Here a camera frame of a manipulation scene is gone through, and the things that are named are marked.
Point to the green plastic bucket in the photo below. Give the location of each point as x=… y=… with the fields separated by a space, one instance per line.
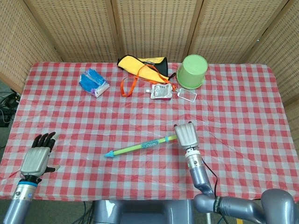
x=192 y=70

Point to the yellow black cloth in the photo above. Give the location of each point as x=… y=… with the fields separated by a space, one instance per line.
x=130 y=63

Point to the grey robot torso base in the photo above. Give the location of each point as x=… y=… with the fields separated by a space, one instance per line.
x=144 y=212

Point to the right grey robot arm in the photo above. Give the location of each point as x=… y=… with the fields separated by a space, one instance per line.
x=233 y=206

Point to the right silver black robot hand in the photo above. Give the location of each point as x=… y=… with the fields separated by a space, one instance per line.
x=187 y=136

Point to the red white checkered tablecloth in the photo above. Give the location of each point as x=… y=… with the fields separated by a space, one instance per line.
x=116 y=116

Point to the green blue water squirter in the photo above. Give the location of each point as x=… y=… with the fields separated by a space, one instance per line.
x=130 y=149

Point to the clear badge holder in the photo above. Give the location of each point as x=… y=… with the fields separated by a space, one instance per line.
x=188 y=95

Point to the blue plastic package bag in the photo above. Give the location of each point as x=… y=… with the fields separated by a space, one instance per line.
x=91 y=80

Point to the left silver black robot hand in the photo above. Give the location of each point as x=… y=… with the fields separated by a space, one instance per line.
x=35 y=161

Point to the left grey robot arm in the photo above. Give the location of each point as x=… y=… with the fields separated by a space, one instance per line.
x=19 y=203

